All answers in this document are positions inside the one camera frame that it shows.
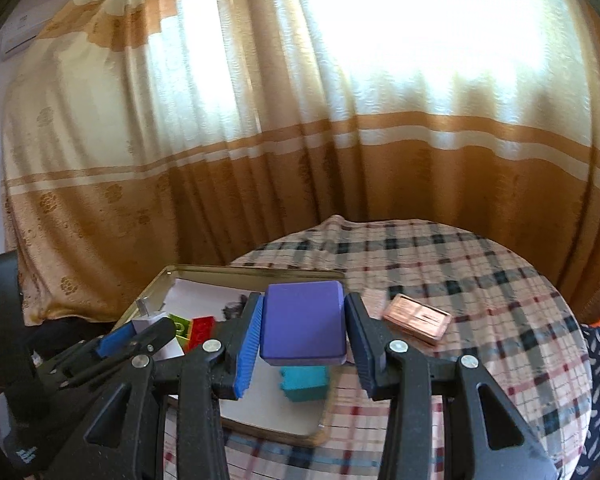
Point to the white air conditioner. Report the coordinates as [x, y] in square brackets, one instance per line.
[22, 35]

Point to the teal toy brick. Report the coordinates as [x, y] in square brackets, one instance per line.
[304, 382]

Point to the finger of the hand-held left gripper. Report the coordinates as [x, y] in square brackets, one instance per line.
[145, 342]
[115, 342]

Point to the copper coloured flat box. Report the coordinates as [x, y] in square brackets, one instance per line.
[417, 317]

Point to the black fuzzy object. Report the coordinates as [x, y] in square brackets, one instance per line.
[237, 306]

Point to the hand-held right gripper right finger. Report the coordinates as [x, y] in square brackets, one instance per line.
[365, 355]

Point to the gold metal tray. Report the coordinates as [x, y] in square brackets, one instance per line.
[260, 270]

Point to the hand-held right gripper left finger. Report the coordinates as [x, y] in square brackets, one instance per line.
[247, 350]

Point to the white paper sheet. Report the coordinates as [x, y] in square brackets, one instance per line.
[290, 420]

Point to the purple rectangular block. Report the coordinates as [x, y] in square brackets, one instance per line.
[300, 320]

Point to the beige and brown curtain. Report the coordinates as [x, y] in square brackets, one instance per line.
[230, 160]

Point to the red toy brick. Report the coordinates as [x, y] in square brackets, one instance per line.
[205, 331]

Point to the white cube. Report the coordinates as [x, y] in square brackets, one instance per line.
[147, 322]

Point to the green toy brick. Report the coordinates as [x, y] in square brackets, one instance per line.
[185, 334]

